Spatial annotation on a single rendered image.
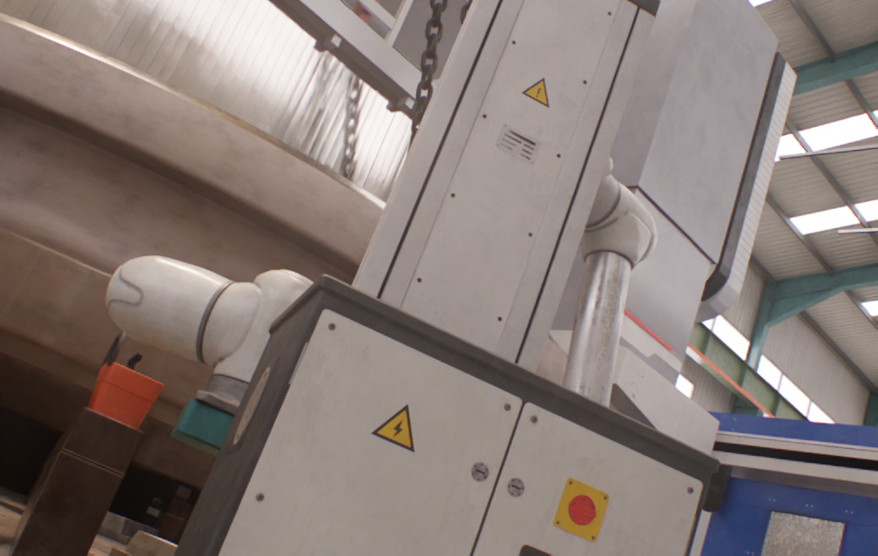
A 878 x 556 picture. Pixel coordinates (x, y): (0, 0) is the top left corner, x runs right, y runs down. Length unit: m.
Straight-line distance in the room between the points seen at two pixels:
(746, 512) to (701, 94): 3.25
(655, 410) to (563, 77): 4.96
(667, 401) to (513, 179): 5.13
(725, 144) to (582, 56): 6.38
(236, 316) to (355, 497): 0.63
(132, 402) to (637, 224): 1.20
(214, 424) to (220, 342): 0.15
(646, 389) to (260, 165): 4.00
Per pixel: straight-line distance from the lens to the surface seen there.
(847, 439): 6.96
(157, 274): 1.71
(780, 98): 9.15
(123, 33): 6.43
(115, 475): 2.17
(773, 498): 7.20
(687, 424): 6.96
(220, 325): 1.64
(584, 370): 1.97
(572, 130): 1.79
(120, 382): 2.29
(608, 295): 2.05
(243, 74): 6.77
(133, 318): 1.72
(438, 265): 1.60
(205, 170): 3.06
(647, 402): 6.55
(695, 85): 7.92
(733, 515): 7.30
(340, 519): 1.07
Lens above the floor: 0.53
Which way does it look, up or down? 19 degrees up
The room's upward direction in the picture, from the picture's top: 21 degrees clockwise
